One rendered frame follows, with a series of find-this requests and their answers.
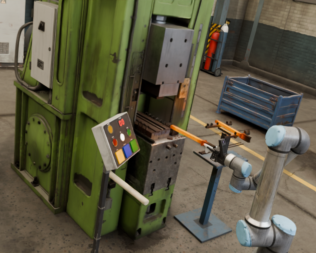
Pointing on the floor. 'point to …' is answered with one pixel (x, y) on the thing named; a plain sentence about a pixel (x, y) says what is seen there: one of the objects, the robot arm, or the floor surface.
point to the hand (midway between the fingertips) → (206, 143)
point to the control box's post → (101, 209)
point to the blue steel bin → (259, 102)
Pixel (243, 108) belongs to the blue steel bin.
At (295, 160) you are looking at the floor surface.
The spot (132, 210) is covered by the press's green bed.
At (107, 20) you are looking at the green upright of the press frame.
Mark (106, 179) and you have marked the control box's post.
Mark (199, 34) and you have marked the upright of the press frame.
